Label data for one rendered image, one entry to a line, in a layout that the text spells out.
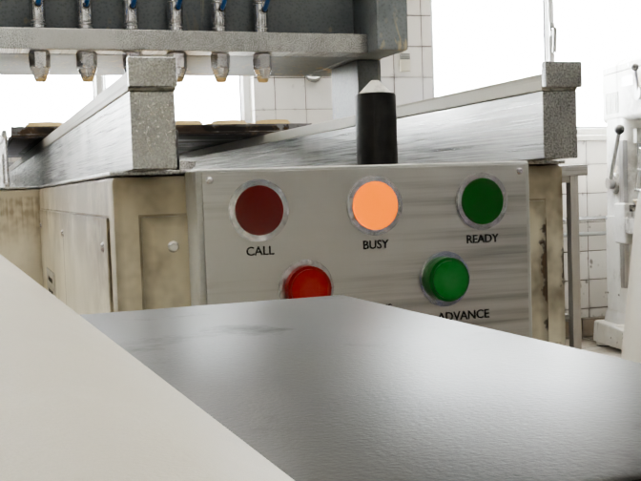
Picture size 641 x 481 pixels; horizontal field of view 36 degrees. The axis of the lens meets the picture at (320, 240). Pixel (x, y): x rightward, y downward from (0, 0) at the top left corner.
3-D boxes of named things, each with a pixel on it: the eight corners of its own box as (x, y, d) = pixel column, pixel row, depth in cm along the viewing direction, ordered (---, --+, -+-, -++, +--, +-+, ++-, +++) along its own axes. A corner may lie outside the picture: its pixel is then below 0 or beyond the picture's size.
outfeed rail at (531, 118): (125, 188, 259) (123, 162, 259) (136, 188, 260) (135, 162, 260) (547, 158, 70) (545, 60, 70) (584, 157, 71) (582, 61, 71)
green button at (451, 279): (421, 301, 69) (420, 257, 69) (460, 298, 70) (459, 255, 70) (431, 303, 67) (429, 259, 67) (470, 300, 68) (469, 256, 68)
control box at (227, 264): (193, 381, 66) (184, 171, 66) (510, 349, 74) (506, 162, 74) (205, 390, 63) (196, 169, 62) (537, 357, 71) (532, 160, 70)
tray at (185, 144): (312, 134, 139) (312, 123, 139) (10, 138, 126) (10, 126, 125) (213, 153, 195) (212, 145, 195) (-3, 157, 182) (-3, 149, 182)
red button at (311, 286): (281, 311, 65) (279, 265, 65) (324, 308, 66) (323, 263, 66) (289, 314, 64) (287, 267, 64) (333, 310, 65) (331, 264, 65)
